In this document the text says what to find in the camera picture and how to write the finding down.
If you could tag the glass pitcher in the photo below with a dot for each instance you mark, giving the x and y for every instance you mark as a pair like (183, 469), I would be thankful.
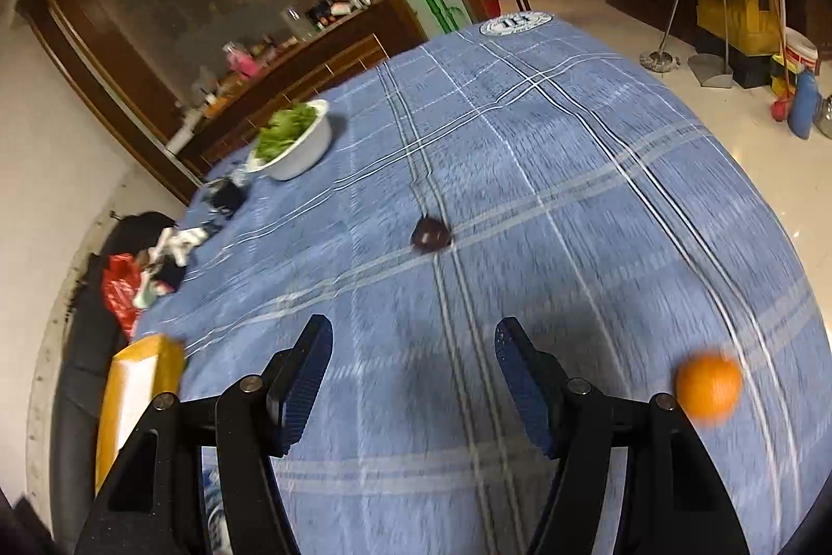
(296, 25)

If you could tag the pink bottle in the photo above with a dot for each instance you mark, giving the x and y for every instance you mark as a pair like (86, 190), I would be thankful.
(242, 62)

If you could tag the orange mandarin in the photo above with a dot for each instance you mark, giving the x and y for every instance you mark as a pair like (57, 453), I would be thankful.
(708, 386)

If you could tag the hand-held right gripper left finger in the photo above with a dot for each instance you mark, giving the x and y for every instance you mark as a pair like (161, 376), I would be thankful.
(305, 386)

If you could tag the small red object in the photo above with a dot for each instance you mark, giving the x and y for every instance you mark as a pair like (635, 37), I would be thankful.
(780, 109)

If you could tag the dark purple passion fruit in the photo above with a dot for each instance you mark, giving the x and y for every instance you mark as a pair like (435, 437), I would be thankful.
(430, 234)

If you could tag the blue plaid tablecloth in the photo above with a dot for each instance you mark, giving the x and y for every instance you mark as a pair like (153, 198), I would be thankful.
(552, 171)

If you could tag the white bucket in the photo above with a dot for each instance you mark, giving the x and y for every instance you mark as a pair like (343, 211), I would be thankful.
(801, 49)

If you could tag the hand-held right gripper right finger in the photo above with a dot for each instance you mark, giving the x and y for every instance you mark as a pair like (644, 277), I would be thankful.
(523, 386)

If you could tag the black sofa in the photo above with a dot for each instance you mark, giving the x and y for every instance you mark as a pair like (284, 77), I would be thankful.
(78, 386)

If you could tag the blue bottle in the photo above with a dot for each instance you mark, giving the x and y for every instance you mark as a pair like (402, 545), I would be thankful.
(805, 103)

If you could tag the green lettuce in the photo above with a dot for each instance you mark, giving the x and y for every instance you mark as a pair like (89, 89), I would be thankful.
(286, 129)

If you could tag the metal lamp stand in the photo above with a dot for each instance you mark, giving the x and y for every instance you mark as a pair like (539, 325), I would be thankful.
(712, 70)

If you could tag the yellow cardboard box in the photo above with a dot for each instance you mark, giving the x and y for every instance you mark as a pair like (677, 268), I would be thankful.
(166, 366)

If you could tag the red plastic bag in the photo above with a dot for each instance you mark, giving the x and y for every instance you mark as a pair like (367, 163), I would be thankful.
(123, 288)

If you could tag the white bowl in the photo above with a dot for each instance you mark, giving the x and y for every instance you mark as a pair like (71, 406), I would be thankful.
(305, 152)

